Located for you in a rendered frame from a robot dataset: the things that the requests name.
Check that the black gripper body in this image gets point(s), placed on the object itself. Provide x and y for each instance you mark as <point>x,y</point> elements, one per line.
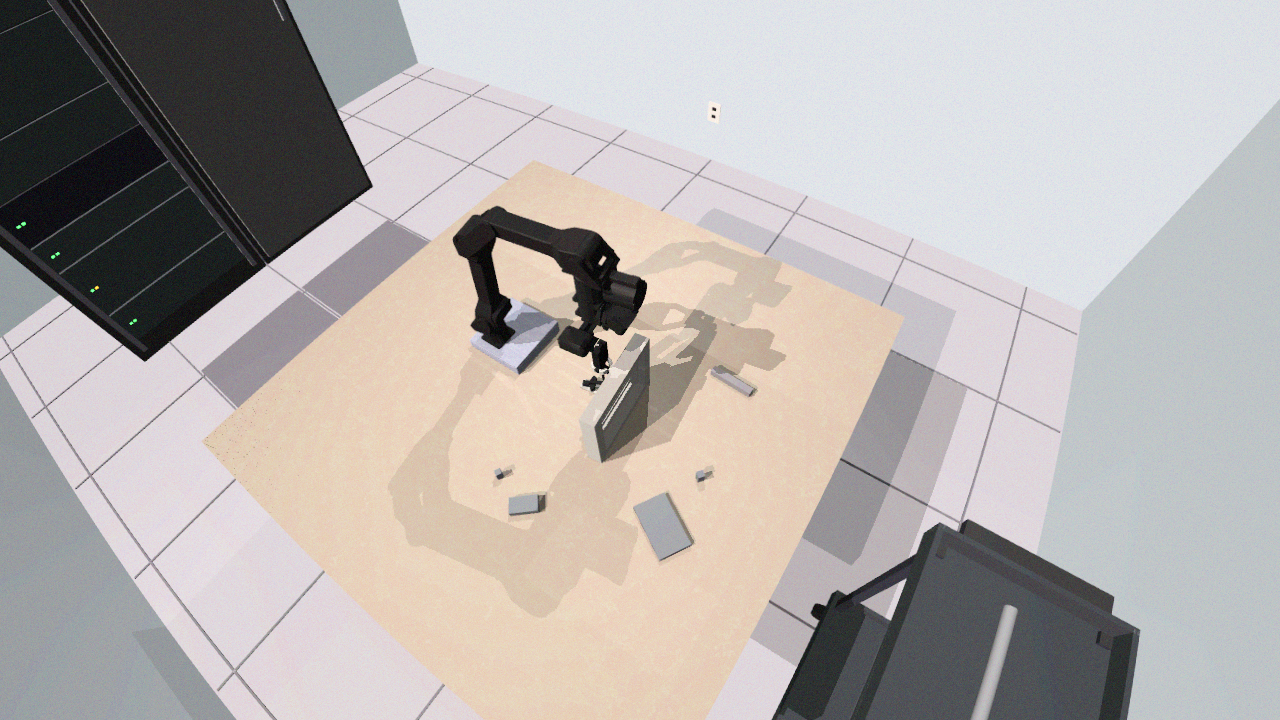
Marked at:
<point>580,341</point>

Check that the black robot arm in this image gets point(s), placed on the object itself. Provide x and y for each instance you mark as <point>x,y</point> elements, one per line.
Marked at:
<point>576,250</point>

